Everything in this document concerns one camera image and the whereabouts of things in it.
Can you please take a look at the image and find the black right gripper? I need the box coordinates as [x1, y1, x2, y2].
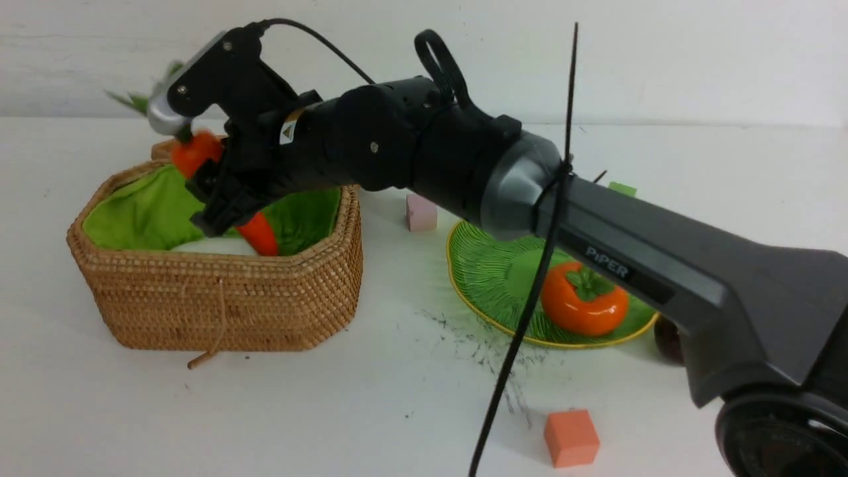
[189, 76, 425, 237]

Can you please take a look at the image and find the white toy radish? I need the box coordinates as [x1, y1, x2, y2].
[170, 236, 258, 256]

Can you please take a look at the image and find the orange toy carrot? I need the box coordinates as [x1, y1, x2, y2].
[106, 61, 280, 257]

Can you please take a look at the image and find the orange toy persimmon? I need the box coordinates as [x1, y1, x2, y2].
[540, 262, 629, 337]

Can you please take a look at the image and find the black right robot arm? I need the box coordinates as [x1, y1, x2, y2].
[168, 78, 847, 476]

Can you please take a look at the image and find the woven rattan basket green lining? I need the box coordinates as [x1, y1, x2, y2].
[66, 159, 364, 352]

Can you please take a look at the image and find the woven rattan basket lid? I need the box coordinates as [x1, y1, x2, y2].
[150, 138, 180, 161]

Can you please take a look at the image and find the pink foam cube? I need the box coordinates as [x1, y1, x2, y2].
[405, 193, 437, 233]

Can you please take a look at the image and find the green foam cube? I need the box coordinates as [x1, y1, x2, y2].
[607, 182, 637, 198]

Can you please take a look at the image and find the salmon orange foam cube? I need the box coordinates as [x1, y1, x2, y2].
[543, 409, 600, 468]

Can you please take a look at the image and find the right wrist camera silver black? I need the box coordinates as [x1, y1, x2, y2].
[146, 23, 299, 135]

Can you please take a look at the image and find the black camera cable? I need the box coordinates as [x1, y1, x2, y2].
[248, 18, 377, 85]

